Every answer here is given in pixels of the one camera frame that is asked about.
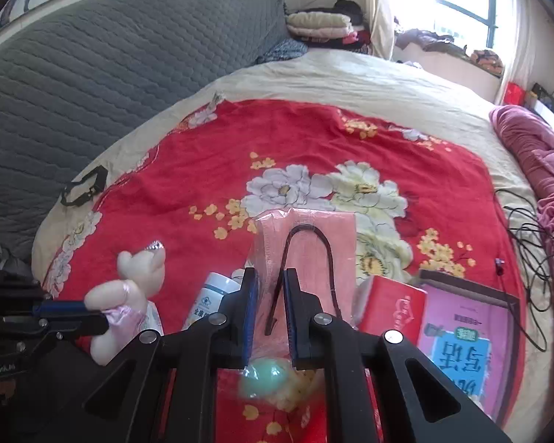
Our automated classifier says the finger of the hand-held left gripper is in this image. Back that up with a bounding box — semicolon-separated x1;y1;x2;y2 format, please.
0;311;110;349
0;286;89;317

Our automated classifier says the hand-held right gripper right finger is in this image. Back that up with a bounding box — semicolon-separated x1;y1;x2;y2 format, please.
283;268;513;443

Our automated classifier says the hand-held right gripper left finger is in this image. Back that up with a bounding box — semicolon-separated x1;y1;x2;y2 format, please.
41;267;260;443

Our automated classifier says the pink teddy bear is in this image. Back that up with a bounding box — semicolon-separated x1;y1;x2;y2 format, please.
83;242;168;366

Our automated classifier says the black headband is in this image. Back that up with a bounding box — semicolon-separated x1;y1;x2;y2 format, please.
262;223;343;339

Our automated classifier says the pink bag with black headband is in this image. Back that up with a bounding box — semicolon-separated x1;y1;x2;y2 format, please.
244;207;357;330

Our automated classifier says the white pill bottle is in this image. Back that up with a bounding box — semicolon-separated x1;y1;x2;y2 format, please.
180;271;242;332

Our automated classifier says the green round ball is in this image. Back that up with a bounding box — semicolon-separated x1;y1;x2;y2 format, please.
238;356;297;403

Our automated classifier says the red box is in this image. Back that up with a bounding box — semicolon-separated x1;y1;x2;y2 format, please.
353;274;429;349

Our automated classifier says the black plastic buckle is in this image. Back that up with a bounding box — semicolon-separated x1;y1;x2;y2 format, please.
59;165;107;208

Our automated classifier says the red floral blanket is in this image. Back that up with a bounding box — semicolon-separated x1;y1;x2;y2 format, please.
41;98;531;443

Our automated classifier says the pink blue book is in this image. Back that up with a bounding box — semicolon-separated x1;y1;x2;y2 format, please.
410;268;523;431

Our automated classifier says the grey quilted headboard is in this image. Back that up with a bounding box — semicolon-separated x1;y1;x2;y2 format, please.
0;0;291;266

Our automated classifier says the beige bed sheet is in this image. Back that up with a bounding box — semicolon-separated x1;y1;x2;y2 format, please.
30;48;554;443

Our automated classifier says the dark patterned cloth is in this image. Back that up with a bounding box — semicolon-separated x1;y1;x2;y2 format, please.
256;38;308;65

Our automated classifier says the stack of folded clothes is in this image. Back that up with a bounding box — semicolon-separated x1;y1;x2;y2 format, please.
285;8;371;51

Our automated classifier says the dark clothes pile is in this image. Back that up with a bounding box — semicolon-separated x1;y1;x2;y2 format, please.
394;27;468;52

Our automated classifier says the red bag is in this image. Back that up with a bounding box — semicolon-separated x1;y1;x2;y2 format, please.
502;81;526;107

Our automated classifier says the cream curtain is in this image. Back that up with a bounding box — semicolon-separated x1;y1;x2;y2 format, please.
362;0;397;62

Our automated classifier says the colourful patterned cloth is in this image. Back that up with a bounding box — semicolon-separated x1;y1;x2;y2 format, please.
470;48;505;75

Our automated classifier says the black box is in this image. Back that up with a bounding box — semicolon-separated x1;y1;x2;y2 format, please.
530;82;554;108

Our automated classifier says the black cable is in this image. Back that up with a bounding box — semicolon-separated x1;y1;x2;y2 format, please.
493;188;554;352

